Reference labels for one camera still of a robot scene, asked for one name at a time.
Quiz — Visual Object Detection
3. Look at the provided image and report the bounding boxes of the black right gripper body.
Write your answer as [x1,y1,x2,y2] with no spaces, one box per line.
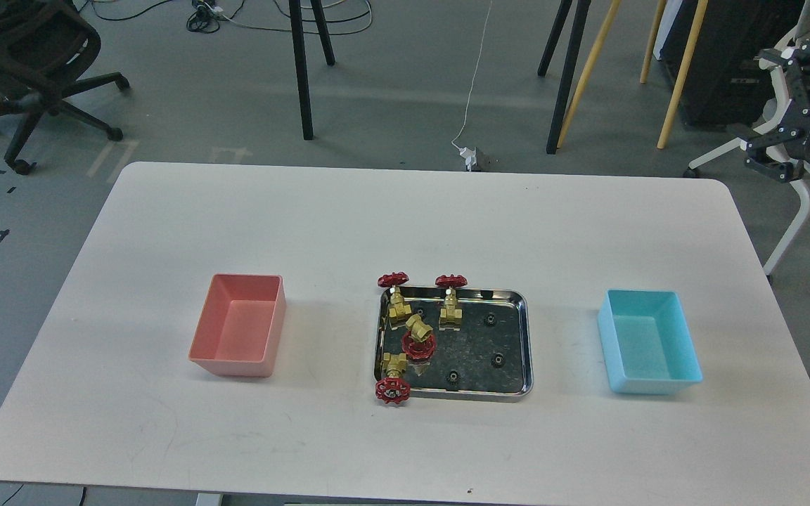
[740,39,810,183]

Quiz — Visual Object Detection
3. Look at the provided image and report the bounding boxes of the brass valve red handwheel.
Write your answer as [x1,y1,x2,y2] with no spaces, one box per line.
[401,313,437,360]

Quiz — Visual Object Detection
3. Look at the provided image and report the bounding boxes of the blue plastic box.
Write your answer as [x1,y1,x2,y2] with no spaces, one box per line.
[597,289,703,395]

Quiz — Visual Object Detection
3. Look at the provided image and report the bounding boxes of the brass valve back right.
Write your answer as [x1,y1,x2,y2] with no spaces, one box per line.
[436,273,468,330]

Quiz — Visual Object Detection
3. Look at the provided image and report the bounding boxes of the brass valve back left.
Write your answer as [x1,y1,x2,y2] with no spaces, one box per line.
[377,272,413,330]

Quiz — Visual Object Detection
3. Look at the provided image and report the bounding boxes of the brass valve front left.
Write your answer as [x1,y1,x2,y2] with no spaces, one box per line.
[374,353,411,406]

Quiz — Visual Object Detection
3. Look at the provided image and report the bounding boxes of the pink plastic box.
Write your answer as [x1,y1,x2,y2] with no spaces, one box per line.
[188,273,286,378]

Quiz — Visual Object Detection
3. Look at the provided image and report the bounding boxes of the black cabinet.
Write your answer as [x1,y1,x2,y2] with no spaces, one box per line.
[679,1,804,131]

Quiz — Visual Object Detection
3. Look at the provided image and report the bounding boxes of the white grey office chair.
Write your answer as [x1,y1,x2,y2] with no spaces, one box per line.
[683,0,810,278]

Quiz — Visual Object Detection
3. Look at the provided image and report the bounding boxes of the yellow wooden leg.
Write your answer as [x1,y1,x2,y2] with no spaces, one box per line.
[656,0,709,150]
[556,0,621,148]
[639,0,667,84]

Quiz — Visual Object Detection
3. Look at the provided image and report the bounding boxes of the black stand leg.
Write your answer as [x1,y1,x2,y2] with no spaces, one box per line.
[536,0,574,77]
[546,1,591,155]

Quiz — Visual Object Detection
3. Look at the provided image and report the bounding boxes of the white power adapter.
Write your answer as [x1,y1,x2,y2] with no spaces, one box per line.
[458,147,496,172]

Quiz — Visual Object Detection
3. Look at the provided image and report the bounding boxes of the stainless steel tray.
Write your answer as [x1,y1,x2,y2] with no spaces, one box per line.
[401,285,533,401]

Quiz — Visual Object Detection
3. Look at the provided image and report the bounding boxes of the black tripod leg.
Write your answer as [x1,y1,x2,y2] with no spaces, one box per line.
[288,0,313,141]
[311,0,335,67]

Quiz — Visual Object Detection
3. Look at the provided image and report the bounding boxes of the black office chair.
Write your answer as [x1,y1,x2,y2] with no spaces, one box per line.
[0,1,129,175]

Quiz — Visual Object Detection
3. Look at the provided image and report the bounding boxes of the white cable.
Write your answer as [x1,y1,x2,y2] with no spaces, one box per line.
[451,0,494,153]

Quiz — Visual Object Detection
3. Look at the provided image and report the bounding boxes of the black floor cables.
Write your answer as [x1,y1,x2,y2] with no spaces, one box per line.
[75,0,374,36]

